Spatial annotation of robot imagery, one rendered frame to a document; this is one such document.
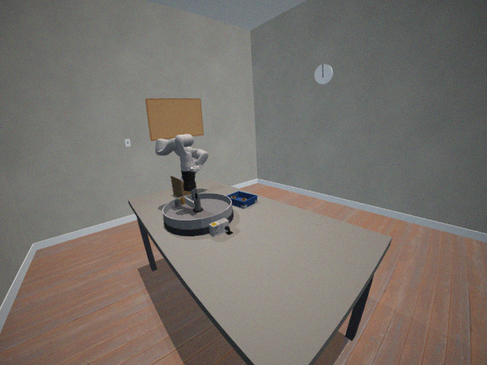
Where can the blue crate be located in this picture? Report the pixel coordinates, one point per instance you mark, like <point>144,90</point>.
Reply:
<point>251,199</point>

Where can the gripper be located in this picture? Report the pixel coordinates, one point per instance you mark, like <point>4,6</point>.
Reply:
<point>188,176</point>

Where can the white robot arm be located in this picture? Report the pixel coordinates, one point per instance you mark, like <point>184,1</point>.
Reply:
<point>182,145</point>

